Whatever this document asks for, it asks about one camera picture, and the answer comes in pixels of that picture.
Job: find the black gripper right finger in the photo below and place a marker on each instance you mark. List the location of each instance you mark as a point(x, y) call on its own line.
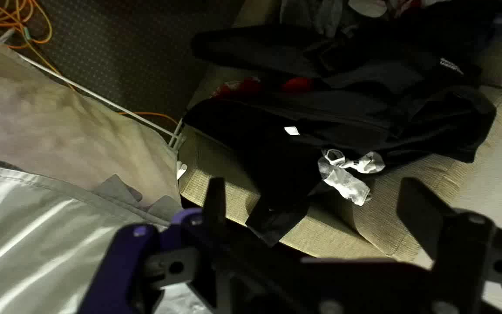
point(427, 218)

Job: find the grey cloth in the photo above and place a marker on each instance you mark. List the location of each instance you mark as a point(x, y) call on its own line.
point(35, 244)

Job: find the white table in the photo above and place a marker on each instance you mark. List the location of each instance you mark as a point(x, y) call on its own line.
point(42, 122)

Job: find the red item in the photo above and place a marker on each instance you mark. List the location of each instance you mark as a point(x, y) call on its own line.
point(295, 83)

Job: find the beige sofa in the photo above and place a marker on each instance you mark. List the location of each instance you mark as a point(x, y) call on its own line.
point(466, 185)

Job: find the white crumpled cloth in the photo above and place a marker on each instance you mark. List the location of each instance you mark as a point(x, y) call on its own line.
point(344, 174)

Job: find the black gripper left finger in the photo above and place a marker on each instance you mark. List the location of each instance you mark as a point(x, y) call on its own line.
point(213, 200)

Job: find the white drying rack frame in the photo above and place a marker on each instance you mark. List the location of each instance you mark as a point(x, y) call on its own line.
point(105, 99)

